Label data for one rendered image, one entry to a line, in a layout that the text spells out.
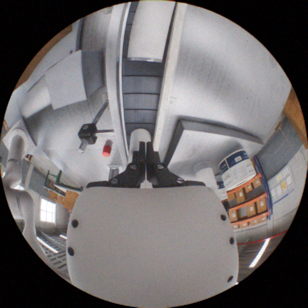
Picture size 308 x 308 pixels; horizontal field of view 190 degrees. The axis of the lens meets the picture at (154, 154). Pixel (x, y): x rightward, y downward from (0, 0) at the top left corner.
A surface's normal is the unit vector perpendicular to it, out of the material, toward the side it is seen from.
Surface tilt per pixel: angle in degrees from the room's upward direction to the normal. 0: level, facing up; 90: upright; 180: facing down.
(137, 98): 0
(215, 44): 0
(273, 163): 90
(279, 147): 90
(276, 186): 90
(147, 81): 0
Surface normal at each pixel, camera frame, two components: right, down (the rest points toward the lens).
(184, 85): 0.07, 0.81
